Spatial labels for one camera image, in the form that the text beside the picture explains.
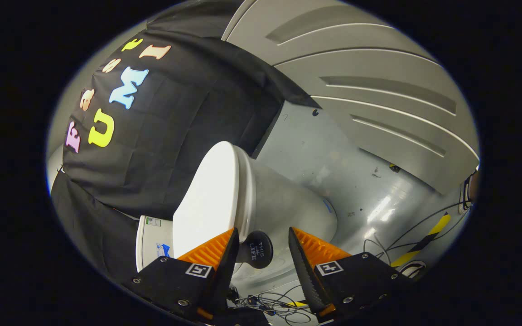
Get black round cap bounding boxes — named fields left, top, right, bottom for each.
left=242, top=230, right=274, bottom=269

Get black backdrop cloth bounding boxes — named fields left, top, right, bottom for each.
left=50, top=0, right=320, bottom=282

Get tangled thin cables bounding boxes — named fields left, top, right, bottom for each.
left=232, top=284, right=312, bottom=326

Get long black cables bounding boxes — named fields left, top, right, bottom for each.
left=362, top=201, right=471, bottom=268

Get white toilet tank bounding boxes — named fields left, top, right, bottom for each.
left=135, top=215, right=176, bottom=273

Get white wall socket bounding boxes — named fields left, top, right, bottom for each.
left=458, top=168, right=480, bottom=214

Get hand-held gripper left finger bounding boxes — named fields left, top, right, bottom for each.
left=123, top=228, right=240, bottom=325

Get yellow black hazard tape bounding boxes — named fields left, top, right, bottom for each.
left=390, top=212, right=451, bottom=268

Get grey cabinet with white top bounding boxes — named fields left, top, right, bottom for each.
left=222, top=0, right=480, bottom=196

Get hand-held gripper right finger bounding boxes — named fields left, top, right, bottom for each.
left=288, top=226, right=414, bottom=323

